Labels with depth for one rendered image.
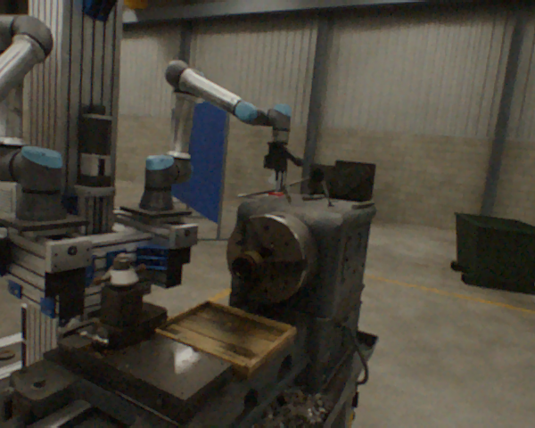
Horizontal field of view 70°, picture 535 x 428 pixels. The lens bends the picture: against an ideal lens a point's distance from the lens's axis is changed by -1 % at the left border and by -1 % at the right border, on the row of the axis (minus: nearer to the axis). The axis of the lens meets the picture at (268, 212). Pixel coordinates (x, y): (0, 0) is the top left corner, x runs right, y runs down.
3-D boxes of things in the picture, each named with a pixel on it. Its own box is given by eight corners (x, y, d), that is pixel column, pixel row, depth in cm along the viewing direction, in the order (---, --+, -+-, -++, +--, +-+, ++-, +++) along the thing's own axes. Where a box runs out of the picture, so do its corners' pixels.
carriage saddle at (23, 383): (107, 344, 110) (108, 325, 109) (245, 407, 89) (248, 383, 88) (-7, 397, 84) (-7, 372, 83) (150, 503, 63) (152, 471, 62)
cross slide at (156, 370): (103, 327, 108) (103, 312, 107) (231, 382, 88) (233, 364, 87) (45, 351, 93) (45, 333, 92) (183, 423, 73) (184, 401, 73)
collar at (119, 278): (122, 273, 96) (123, 261, 96) (145, 280, 92) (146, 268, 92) (95, 280, 89) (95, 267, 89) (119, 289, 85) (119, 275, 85)
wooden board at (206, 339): (206, 308, 142) (207, 299, 141) (295, 339, 126) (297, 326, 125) (145, 339, 116) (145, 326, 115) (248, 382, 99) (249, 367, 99)
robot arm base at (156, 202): (131, 206, 170) (132, 184, 168) (159, 204, 182) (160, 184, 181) (154, 212, 162) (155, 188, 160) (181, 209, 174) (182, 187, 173)
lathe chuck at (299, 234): (230, 276, 154) (250, 201, 147) (300, 310, 141) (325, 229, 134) (218, 282, 146) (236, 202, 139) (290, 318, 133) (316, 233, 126)
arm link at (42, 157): (43, 191, 122) (43, 148, 120) (8, 186, 125) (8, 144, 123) (69, 188, 134) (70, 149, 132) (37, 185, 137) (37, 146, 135)
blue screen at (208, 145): (151, 201, 975) (156, 106, 941) (182, 202, 1011) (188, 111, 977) (193, 241, 611) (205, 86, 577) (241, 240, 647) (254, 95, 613)
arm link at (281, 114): (275, 105, 167) (294, 106, 165) (273, 131, 169) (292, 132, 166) (269, 102, 160) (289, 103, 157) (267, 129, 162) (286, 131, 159)
